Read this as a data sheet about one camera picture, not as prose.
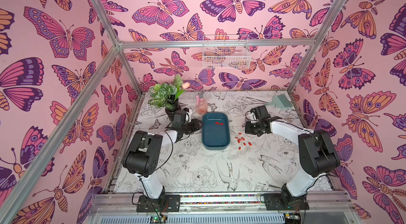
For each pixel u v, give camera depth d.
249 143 0.93
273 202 0.73
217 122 1.02
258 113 0.78
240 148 0.92
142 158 0.48
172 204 0.73
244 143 0.93
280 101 1.13
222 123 1.02
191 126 0.85
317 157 0.47
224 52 0.95
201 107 1.08
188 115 0.80
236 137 0.95
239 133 0.97
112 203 0.76
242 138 0.95
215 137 0.95
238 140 0.95
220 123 1.01
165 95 0.85
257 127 0.80
